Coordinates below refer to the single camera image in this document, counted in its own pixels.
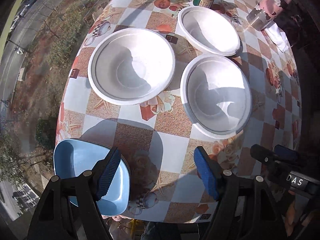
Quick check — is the white folded napkin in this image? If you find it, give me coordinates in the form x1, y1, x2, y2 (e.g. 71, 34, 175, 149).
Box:
264, 21, 289, 53

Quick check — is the white foam bowl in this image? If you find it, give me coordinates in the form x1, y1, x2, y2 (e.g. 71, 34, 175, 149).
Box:
180, 54, 252, 139
178, 6, 241, 56
88, 28, 176, 106

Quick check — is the patterned checkered tablecloth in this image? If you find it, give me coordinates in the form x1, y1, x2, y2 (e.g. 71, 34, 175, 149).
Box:
56, 0, 301, 223

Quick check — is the pink silver tumbler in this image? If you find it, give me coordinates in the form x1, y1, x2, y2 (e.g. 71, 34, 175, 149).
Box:
246, 0, 292, 31

